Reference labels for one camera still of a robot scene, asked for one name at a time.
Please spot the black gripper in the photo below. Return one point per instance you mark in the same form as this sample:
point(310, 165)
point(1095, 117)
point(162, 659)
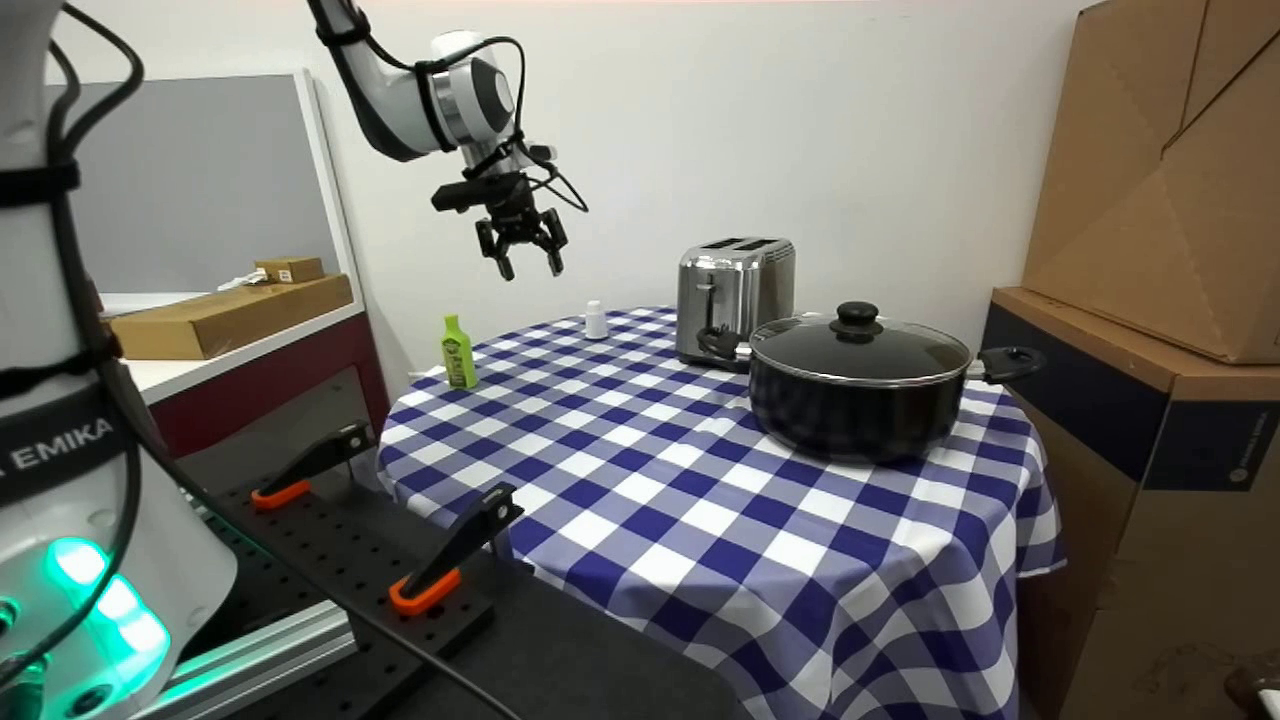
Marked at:
point(514, 212)

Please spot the small white salt cellar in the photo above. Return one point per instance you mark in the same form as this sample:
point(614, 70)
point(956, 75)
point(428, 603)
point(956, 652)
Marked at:
point(598, 323)

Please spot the yellow-green plastic bottle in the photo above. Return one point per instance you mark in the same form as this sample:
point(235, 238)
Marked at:
point(461, 353)

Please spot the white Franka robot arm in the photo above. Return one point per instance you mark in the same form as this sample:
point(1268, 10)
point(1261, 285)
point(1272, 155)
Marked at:
point(53, 293)

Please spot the silver metal toaster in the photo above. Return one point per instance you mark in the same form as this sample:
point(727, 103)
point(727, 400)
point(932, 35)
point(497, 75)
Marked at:
point(734, 301)

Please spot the small cardboard box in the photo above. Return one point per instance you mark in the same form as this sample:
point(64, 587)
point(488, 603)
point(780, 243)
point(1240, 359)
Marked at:
point(288, 271)

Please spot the white top red cabinet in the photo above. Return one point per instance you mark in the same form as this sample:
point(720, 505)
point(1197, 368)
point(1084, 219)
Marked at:
point(266, 381)

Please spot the black orange spring clamp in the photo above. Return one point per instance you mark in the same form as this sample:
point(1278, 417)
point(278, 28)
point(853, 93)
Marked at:
point(453, 552)
point(312, 465)

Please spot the flat cardboard box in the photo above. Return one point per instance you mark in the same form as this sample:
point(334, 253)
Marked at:
point(226, 319)

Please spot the gray partition panel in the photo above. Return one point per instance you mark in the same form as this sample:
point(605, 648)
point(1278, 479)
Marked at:
point(202, 184)

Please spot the blue white checkered tablecloth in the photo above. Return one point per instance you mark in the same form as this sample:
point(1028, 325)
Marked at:
point(747, 520)

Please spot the pot lid with knob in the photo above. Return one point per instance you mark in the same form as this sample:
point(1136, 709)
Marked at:
point(863, 345)

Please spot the black cooking pot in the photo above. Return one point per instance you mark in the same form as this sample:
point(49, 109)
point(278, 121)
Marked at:
point(863, 404)

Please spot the black perforated mounting board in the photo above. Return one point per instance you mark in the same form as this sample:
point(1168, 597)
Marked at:
point(347, 575)

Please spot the dark gray base platform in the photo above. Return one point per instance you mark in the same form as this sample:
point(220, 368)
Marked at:
point(585, 665)

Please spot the large cardboard box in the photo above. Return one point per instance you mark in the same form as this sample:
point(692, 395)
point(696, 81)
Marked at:
point(1172, 174)

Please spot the cardboard box with blue band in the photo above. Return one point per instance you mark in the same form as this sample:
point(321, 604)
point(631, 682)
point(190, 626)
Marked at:
point(1162, 533)

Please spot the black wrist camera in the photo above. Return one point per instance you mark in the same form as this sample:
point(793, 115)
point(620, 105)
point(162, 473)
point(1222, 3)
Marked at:
point(461, 198)

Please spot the aluminium frame rail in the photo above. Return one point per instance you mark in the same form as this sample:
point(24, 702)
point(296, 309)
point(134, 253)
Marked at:
point(254, 661)

